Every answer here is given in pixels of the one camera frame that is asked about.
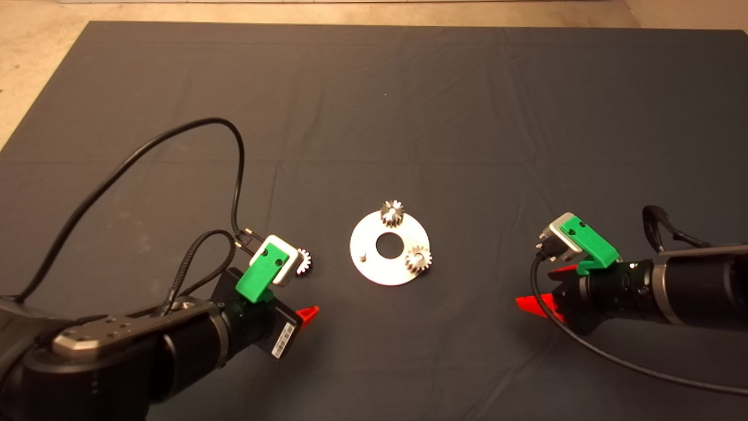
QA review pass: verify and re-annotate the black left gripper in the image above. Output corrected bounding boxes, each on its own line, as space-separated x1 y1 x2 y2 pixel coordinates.
212 268 320 360

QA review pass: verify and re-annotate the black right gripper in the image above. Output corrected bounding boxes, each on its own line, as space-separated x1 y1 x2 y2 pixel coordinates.
515 265 594 335

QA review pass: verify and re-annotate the round metal carrier plate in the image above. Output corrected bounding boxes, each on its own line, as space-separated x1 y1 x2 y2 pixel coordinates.
349 210 431 287

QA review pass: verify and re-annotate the dark grey table cloth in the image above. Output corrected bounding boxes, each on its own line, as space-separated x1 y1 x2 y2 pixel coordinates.
0 20 748 421

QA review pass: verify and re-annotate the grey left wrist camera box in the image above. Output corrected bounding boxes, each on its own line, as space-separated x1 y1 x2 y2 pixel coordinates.
250 234 300 287

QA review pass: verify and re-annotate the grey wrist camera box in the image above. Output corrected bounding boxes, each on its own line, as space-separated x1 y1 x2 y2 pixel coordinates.
538 212 584 264
250 234 300 287

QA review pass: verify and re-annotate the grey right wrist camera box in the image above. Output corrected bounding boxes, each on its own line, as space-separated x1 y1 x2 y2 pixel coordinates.
538 212 584 264

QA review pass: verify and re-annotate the green left camera mount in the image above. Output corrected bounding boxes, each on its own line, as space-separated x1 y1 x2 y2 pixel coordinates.
236 246 291 303

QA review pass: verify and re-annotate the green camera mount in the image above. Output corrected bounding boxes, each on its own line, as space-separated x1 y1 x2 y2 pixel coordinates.
562 216 621 274
236 246 291 303

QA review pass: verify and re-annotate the green right camera mount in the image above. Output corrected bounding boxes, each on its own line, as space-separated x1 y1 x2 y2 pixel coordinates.
562 216 621 274

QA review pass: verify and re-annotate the braided black right arm cable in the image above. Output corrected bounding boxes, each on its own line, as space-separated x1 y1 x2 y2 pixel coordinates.
643 205 711 253

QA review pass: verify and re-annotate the braided black arm cable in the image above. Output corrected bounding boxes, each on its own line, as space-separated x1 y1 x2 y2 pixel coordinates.
643 205 711 253
158 229 237 316

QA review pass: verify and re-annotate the braided black left arm cable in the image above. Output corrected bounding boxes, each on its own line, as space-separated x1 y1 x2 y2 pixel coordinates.
158 229 237 316

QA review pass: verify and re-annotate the black left camera cable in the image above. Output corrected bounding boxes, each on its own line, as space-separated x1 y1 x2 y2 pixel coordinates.
15 118 253 302

